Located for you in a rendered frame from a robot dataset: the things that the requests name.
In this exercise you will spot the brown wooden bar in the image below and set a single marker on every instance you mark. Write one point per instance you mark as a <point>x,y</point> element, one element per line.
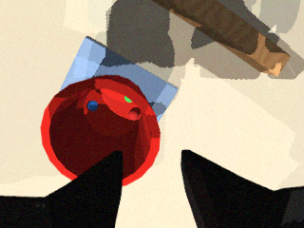
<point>231,31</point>

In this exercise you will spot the red marble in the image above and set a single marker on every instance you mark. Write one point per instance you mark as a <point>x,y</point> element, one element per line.
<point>133,115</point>

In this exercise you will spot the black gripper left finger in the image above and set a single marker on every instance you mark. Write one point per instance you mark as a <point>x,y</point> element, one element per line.
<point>89,201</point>

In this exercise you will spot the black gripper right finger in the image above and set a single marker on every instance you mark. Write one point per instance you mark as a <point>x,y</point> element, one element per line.
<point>219,198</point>

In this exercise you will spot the red cup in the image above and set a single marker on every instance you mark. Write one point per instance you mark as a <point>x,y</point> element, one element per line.
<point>75,138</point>

